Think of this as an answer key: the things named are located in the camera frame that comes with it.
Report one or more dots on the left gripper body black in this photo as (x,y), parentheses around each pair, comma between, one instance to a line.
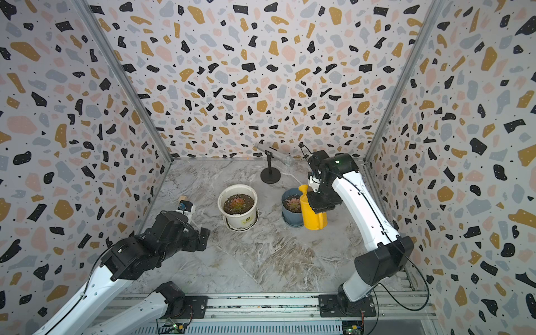
(188,241)

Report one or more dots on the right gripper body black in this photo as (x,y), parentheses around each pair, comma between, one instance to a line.
(322,200)

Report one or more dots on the yellow plastic watering can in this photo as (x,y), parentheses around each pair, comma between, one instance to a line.
(311,220)

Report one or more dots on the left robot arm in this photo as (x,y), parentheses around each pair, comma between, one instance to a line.
(122,265)

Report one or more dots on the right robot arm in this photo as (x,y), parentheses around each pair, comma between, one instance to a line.
(337,180)

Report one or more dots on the succulent in blue pot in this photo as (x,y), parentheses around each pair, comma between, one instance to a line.
(293,204)

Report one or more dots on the succulent in white pot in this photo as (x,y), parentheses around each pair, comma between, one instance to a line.
(236,205)

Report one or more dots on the blue-grey plant pot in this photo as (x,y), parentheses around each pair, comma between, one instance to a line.
(291,219)

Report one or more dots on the grey microphone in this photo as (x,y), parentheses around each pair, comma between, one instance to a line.
(286,159)

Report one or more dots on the black microphone stand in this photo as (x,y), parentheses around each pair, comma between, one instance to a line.
(270,175)

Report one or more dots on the white plant pot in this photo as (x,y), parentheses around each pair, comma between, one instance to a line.
(248,215)

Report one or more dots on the white pot saucer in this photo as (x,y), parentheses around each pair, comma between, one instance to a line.
(246,227)

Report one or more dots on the left green circuit board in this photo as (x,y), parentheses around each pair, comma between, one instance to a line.
(171,328)

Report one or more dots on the green circuit board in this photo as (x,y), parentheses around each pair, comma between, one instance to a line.
(171,328)
(352,328)

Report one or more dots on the right green circuit board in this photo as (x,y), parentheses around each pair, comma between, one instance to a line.
(352,328)

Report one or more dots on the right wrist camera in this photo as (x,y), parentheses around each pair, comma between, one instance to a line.
(313,182)

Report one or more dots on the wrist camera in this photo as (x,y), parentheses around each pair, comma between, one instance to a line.
(313,182)
(186,208)

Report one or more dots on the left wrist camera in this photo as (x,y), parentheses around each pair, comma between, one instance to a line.
(186,208)

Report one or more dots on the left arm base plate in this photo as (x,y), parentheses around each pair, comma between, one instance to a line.
(188,307)

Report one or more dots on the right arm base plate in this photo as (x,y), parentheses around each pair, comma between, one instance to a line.
(335,306)

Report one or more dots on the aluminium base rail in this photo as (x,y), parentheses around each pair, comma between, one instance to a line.
(290,313)

